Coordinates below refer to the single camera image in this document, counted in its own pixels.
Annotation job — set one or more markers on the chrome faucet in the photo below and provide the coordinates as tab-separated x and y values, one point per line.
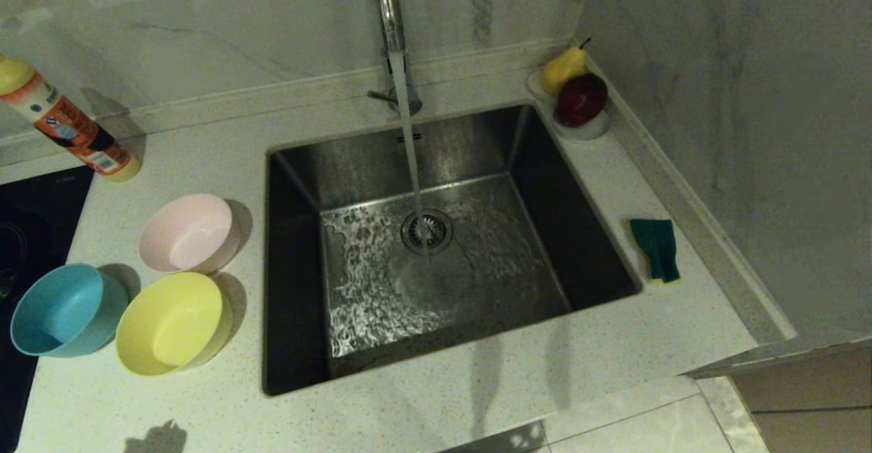
388	3

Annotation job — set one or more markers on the green and yellow sponge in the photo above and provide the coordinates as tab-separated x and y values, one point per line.
655	245

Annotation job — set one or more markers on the orange label detergent bottle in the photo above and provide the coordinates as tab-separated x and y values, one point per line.
68	126

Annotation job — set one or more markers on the metal sink drain strainer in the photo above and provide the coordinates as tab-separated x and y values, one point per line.
439	231

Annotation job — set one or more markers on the black induction cooktop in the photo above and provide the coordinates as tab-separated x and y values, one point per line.
34	235

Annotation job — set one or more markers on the light wooden cabinet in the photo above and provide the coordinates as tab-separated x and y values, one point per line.
811	398

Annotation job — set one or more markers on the stainless steel sink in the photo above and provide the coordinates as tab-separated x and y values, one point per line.
545	187

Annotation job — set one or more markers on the dark red apple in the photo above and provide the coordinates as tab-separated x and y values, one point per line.
581	100

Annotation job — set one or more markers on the yellow plastic bowl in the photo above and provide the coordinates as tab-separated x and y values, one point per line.
167	327

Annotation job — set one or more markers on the pink plastic bowl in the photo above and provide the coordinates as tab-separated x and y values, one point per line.
187	235

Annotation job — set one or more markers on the running water stream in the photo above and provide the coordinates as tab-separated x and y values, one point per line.
409	139

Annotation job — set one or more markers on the white fruit tray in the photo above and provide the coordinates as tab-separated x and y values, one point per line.
587	132

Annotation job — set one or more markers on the yellow pear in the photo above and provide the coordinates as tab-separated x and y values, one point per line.
562	70

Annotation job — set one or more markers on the blue plastic bowl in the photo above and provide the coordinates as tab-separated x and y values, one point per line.
61	310

